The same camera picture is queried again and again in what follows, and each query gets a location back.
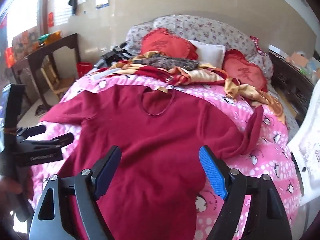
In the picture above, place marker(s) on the red paper wall decoration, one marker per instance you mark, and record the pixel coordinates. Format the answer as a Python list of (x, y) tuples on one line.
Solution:
[(50, 19)]

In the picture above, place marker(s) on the dark patterned cloth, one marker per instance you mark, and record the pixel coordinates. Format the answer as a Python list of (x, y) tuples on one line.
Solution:
[(172, 62)]

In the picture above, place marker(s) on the red heart pillow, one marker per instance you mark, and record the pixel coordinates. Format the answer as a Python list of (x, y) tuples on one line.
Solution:
[(242, 72), (165, 45)]

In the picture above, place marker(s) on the window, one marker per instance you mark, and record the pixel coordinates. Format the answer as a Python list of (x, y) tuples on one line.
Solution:
[(22, 15)]

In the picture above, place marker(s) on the cardboard box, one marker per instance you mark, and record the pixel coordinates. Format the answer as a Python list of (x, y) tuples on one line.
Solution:
[(298, 58)]

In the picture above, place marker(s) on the wooden chair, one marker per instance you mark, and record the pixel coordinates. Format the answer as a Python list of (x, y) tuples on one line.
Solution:
[(62, 83)]

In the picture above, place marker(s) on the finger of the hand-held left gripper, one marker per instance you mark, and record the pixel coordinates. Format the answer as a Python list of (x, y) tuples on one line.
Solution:
[(32, 130), (52, 141)]

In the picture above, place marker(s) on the dark wooden table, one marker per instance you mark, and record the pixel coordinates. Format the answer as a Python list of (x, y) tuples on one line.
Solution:
[(62, 42)]

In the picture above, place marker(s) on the dark patterned slipper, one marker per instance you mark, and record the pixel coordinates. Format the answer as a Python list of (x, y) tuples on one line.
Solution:
[(41, 110)]

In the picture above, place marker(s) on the pink penguin blanket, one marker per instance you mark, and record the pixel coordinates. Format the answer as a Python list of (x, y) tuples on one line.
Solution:
[(270, 160)]

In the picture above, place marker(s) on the black tripod stand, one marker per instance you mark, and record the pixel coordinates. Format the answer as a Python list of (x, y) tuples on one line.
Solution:
[(117, 52)]

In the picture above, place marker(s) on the red bucket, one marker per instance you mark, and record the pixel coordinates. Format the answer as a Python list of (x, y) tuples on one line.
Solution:
[(83, 70)]

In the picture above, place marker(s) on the translucent plastic tube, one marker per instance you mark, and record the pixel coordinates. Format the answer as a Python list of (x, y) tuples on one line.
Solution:
[(105, 73)]

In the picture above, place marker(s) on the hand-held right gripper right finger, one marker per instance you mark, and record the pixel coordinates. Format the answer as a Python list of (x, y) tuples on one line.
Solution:
[(213, 172)]

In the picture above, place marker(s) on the dark wooden headboard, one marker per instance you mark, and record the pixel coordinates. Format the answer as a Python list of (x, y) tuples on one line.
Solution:
[(290, 80)]

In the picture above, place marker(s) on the person's left hand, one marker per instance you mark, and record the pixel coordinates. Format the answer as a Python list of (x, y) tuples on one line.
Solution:
[(10, 187)]

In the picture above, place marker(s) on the red yellow fleece blanket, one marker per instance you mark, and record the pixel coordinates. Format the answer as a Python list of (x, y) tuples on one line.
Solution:
[(200, 76)]

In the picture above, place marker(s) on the white window grille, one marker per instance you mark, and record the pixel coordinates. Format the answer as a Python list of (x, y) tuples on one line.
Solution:
[(62, 12)]

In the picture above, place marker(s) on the white plastic chair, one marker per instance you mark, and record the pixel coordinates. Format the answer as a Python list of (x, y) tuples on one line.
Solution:
[(307, 140)]

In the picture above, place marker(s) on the black hanging cloth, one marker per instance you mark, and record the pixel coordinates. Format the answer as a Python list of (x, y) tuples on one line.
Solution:
[(73, 2)]

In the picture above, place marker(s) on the dark red sweater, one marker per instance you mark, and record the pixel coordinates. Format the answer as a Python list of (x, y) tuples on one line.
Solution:
[(155, 142)]

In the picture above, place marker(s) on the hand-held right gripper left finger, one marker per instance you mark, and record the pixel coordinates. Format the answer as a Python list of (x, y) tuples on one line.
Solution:
[(110, 170)]

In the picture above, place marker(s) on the white pillow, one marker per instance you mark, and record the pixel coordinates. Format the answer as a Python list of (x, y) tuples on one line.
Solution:
[(210, 52)]

